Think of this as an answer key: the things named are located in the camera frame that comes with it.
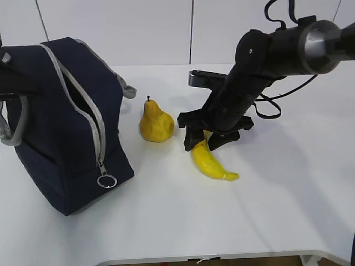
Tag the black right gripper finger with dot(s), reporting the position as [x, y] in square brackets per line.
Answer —
[193, 137]
[215, 141]

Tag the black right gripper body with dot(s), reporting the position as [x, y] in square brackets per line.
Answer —
[229, 101]

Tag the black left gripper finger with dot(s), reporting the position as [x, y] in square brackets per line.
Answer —
[17, 80]

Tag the yellow banana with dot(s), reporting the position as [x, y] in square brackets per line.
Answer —
[208, 164]

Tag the yellow pear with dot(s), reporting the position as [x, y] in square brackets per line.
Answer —
[155, 125]

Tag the navy blue lunch bag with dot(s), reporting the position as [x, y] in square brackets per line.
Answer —
[67, 137]

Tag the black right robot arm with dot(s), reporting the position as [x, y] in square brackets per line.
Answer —
[311, 48]

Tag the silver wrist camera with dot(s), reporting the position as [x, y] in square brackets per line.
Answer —
[205, 79]

